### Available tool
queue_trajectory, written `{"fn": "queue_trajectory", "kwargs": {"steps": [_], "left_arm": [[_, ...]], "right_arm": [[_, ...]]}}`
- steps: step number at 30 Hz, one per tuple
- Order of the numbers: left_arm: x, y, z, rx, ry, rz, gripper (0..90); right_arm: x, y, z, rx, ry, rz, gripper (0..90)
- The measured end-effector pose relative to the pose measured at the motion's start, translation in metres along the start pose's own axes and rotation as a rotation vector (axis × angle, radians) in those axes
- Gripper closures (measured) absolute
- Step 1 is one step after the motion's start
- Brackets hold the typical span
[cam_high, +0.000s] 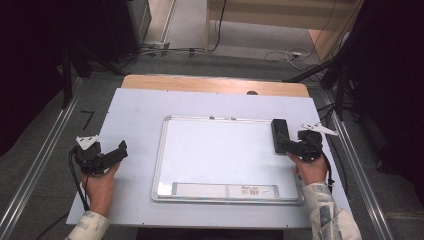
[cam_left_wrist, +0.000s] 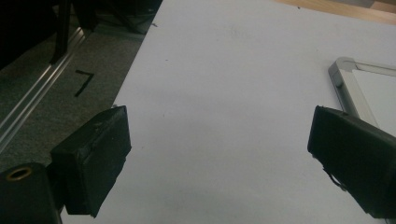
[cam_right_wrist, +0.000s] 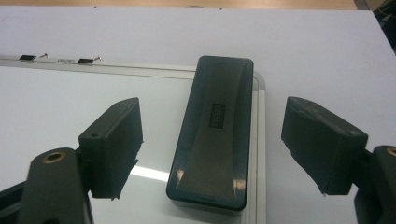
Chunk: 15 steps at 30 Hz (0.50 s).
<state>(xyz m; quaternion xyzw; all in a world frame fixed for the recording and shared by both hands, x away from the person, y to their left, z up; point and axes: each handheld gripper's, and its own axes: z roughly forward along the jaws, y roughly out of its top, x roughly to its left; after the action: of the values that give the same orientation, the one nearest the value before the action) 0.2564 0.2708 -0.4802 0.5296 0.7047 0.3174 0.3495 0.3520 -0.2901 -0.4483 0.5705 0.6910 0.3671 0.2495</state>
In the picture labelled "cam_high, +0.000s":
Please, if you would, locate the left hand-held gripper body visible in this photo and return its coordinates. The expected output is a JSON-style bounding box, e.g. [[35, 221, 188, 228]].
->
[[70, 134, 107, 176]]

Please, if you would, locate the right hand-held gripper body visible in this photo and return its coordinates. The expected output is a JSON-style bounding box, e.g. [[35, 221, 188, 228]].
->
[[296, 122, 340, 163]]

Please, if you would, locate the black whiteboard eraser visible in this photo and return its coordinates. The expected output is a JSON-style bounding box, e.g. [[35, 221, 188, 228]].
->
[[270, 118, 292, 155]]

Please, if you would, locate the white whiteboard with metal frame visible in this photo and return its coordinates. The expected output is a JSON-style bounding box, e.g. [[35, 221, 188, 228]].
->
[[150, 115, 305, 205]]

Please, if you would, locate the person's right hand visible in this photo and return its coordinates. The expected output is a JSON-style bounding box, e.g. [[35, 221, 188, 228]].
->
[[286, 152, 330, 186]]

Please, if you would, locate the person's left hand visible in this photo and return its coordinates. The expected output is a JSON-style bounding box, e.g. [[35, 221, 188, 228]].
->
[[81, 162, 122, 218]]

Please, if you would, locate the white board panel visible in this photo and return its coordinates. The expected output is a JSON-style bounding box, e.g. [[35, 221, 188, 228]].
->
[[65, 87, 358, 231]]

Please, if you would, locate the black metal stand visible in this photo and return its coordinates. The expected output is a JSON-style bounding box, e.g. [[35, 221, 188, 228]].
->
[[282, 0, 378, 122], [61, 44, 128, 109]]

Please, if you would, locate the wooden table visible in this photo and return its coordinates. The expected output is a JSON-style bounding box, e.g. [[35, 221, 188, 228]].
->
[[120, 73, 311, 99]]

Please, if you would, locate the power strip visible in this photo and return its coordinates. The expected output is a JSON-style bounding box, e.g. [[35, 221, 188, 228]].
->
[[141, 40, 172, 52]]

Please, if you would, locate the black cabinet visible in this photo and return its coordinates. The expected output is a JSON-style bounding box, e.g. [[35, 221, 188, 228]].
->
[[101, 0, 153, 63]]

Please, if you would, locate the light wooden furniture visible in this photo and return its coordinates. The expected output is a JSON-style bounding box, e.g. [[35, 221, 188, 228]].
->
[[204, 0, 365, 61]]

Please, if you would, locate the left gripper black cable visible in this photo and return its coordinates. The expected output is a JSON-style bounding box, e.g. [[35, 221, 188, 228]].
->
[[68, 149, 91, 212]]

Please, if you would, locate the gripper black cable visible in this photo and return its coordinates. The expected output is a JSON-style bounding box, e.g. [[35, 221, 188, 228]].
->
[[309, 134, 336, 195], [68, 149, 91, 212]]

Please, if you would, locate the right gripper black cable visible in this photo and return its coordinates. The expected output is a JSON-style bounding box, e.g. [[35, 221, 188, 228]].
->
[[309, 134, 336, 195]]

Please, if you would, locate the metal floor rail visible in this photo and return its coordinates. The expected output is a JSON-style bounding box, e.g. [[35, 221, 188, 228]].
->
[[322, 89, 396, 240], [0, 78, 84, 240]]

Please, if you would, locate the white floor cable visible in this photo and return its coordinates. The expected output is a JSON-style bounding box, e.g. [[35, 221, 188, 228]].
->
[[263, 47, 314, 72]]

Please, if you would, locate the black hanging cable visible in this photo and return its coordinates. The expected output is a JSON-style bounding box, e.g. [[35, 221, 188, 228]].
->
[[205, 0, 228, 53]]

